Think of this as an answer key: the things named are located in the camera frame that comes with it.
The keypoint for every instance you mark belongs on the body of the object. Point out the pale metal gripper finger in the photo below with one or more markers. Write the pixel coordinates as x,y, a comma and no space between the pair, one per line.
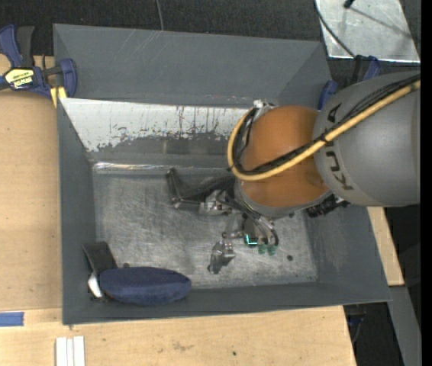
216,205
223,251

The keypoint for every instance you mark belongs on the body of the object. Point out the black textured flat object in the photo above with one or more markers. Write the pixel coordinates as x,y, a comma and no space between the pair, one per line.
187,188

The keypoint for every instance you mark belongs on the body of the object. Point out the grey metal bin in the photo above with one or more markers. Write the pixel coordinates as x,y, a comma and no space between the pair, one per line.
143,223

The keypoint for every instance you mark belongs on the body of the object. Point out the dark blue cloth pouch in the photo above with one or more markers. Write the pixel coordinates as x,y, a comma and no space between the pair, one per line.
143,285

